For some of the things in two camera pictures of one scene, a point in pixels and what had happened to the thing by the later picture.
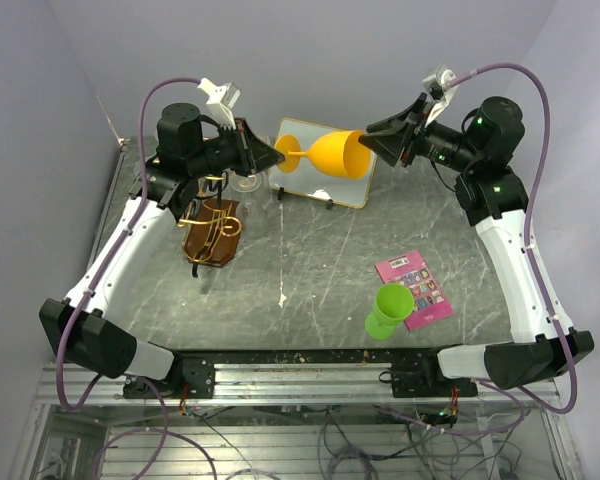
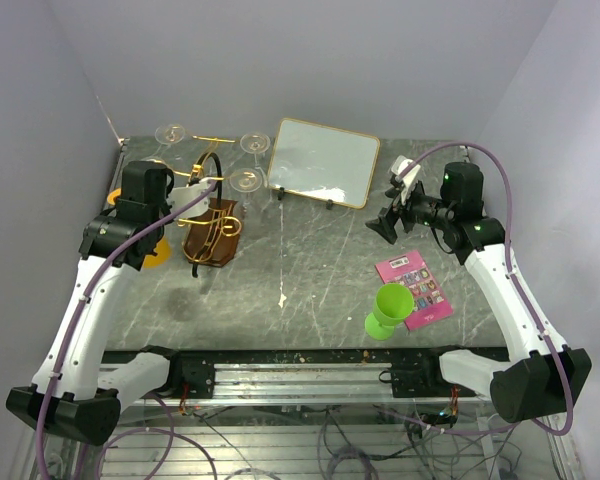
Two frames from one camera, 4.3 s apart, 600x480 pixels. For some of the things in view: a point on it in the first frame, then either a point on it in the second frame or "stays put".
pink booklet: [409, 269] stays put
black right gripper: [406, 130] to [388, 216]
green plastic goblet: [393, 303] stays put
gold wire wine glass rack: [211, 226] stays put
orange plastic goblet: [341, 154] to [162, 256]
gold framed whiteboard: [308, 181] stays put
